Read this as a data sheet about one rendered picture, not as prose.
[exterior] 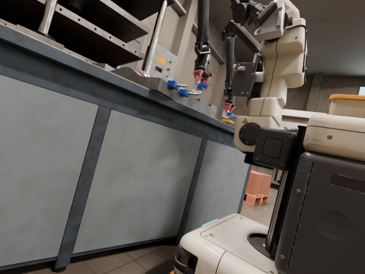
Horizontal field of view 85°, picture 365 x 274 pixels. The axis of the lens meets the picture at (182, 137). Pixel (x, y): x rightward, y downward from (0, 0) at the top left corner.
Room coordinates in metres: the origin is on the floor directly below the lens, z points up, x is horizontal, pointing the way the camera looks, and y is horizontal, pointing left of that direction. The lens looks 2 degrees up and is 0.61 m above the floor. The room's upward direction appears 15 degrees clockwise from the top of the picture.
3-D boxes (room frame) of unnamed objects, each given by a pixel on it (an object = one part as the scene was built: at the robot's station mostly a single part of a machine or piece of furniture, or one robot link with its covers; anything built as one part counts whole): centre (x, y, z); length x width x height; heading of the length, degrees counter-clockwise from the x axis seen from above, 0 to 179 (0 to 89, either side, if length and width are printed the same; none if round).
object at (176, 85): (0.90, 0.09, 0.85); 0.13 x 0.05 x 0.05; 60
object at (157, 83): (1.07, 0.30, 0.85); 0.50 x 0.26 x 0.11; 60
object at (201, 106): (1.38, 0.10, 0.87); 0.50 x 0.26 x 0.14; 43
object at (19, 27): (0.82, 0.68, 0.83); 0.20 x 0.15 x 0.07; 43
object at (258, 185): (3.52, -0.98, 0.22); 1.29 x 0.93 x 0.45; 56
